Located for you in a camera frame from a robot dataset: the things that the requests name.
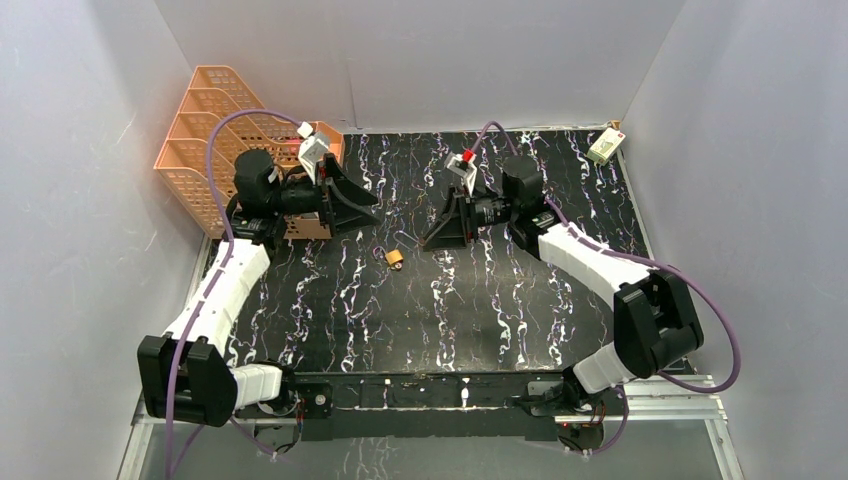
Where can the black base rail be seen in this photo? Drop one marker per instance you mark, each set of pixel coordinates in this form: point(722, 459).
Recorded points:
point(430, 397)

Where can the small brass padlock left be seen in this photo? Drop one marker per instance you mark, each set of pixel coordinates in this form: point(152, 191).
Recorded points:
point(393, 259)

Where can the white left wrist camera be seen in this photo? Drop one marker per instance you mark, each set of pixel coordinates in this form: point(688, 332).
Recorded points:
point(312, 149)

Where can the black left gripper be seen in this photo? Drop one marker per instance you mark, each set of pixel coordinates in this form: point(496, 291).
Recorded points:
point(327, 198)

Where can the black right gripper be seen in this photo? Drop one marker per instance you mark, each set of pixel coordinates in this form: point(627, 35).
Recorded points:
point(457, 226)

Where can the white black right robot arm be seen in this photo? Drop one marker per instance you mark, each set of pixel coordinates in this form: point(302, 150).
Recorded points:
point(654, 319)

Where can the white green small box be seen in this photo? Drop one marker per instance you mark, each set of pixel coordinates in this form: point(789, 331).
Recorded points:
point(606, 145)

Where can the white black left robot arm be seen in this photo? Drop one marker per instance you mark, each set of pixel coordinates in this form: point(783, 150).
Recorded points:
point(183, 373)

